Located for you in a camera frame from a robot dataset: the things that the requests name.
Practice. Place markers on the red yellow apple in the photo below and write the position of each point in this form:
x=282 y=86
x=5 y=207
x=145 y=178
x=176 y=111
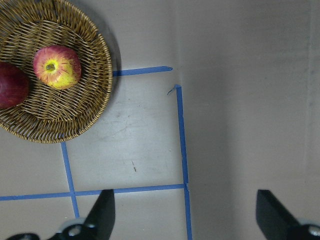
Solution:
x=57 y=66

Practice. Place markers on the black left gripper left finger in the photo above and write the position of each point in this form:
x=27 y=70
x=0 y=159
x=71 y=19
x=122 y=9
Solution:
x=98 y=225

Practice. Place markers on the dark red apple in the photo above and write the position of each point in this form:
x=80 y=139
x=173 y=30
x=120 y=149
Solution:
x=14 y=85

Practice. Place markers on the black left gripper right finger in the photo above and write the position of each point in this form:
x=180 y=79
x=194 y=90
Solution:
x=277 y=223

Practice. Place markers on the round woven wicker basket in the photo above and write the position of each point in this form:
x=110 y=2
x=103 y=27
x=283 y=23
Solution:
x=50 y=115

